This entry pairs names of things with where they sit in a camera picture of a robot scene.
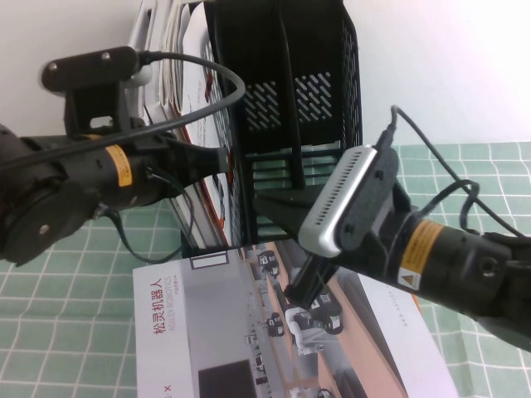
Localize white Leador logistics brochure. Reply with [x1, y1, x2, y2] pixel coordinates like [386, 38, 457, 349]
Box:
[180, 2, 234, 250]

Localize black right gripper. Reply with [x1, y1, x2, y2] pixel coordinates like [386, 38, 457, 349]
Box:
[255, 184, 417, 311]

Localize large white folder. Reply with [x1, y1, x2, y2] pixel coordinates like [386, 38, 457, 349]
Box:
[127, 0, 167, 104]

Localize black right camera cable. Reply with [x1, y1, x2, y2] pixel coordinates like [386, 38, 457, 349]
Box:
[379, 104, 531, 240]

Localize black mesh book holder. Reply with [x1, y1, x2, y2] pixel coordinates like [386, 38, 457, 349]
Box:
[180, 0, 367, 255]

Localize white brochure with blue edge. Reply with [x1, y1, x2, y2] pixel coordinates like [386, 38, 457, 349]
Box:
[140, 89, 188, 129]

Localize thin black left gripper wire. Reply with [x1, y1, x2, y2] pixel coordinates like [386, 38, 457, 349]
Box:
[94, 163, 201, 265]

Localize white AgileX robotics brochure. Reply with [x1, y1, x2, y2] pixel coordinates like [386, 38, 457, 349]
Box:
[131, 238, 457, 398]

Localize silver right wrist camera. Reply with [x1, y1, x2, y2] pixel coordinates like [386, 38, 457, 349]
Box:
[299, 144, 400, 258]

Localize curled loose white papers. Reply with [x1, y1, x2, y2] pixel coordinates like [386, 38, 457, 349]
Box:
[159, 0, 192, 114]

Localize green checked tablecloth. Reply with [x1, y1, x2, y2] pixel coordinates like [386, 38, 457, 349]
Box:
[0, 143, 531, 398]

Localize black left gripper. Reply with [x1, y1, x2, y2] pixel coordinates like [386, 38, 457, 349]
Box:
[123, 118, 231, 207]

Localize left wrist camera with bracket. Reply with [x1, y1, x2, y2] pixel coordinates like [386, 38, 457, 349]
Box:
[39, 46, 153, 140]

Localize thick grey left camera cable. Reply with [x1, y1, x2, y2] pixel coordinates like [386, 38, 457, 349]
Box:
[0, 49, 246, 173]

